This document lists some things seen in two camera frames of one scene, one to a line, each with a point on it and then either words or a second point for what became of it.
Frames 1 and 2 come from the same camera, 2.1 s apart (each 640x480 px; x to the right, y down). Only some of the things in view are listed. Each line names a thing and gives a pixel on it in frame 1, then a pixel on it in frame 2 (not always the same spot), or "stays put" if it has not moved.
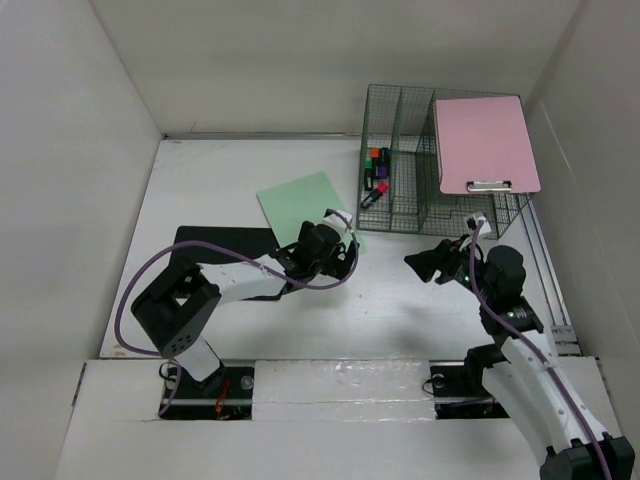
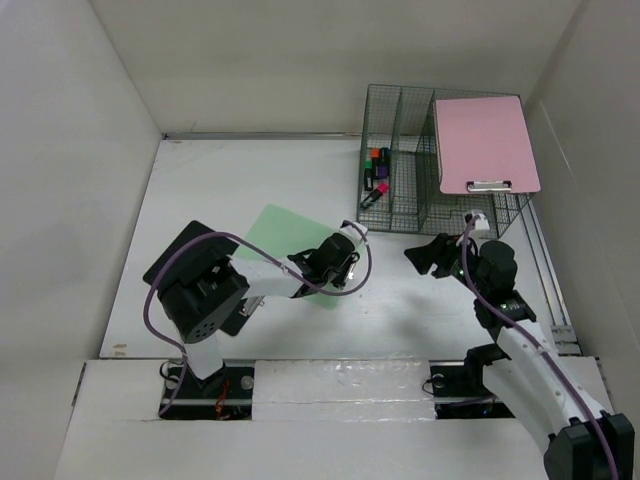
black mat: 251,241 -> 194,229
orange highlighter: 376,154 stays put
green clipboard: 288,206 -> 289,234
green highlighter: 368,176 stays put
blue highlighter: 385,155 stays put
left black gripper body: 334,266 stays put
